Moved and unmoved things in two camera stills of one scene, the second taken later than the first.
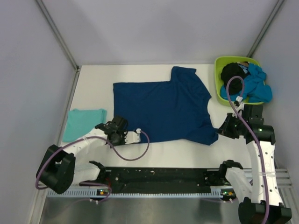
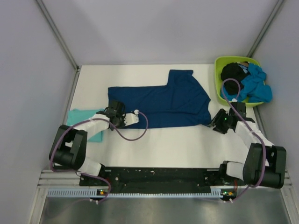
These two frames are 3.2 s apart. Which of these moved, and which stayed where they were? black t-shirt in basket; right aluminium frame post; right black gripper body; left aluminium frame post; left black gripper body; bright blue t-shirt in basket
Moved: right black gripper body; left black gripper body
Stayed: black t-shirt in basket; bright blue t-shirt in basket; right aluminium frame post; left aluminium frame post
